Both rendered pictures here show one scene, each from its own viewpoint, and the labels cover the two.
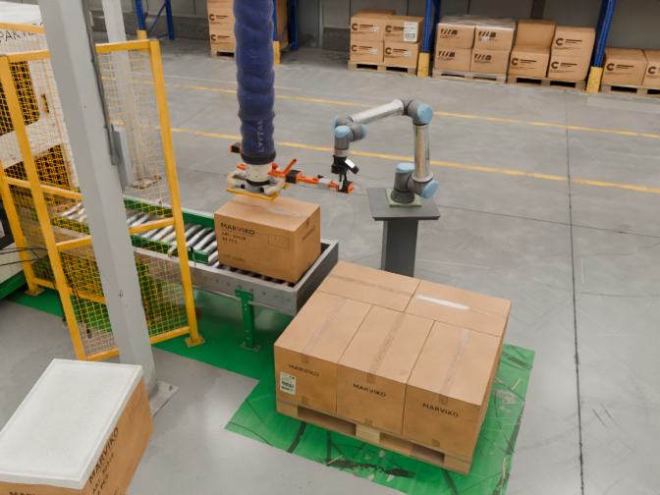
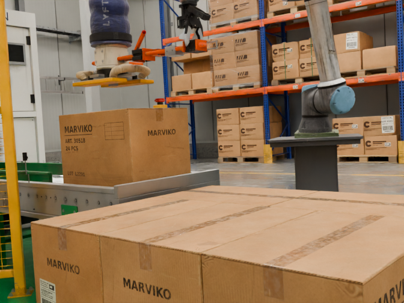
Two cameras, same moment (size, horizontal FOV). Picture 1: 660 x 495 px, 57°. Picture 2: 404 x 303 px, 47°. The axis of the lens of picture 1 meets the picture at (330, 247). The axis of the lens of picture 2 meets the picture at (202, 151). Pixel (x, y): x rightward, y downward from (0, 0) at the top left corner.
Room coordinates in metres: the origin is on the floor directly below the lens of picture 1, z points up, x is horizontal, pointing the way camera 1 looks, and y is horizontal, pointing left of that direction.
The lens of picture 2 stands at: (1.37, -0.78, 0.84)
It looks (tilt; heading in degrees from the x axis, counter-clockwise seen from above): 3 degrees down; 18
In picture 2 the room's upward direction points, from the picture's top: 3 degrees counter-clockwise
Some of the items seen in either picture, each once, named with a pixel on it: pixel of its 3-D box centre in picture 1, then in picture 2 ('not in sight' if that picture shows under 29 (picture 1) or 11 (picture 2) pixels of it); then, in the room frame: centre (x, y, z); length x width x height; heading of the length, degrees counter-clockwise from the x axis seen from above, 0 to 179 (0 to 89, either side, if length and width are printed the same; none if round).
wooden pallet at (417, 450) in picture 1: (394, 379); not in sight; (2.95, -0.42, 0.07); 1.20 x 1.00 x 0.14; 67
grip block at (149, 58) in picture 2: (293, 176); (143, 55); (3.57, 0.24, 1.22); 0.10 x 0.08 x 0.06; 158
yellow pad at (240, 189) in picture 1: (252, 190); (98, 79); (3.57, 0.51, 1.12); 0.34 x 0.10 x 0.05; 68
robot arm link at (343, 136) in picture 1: (342, 137); not in sight; (3.45, -0.07, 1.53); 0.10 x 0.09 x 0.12; 131
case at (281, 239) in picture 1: (269, 234); (124, 148); (3.64, 0.42, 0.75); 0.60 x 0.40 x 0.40; 66
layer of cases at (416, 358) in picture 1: (396, 347); (254, 267); (2.95, -0.42, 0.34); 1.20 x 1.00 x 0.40; 67
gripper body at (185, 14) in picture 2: (340, 163); (188, 15); (3.45, -0.06, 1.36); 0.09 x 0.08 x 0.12; 67
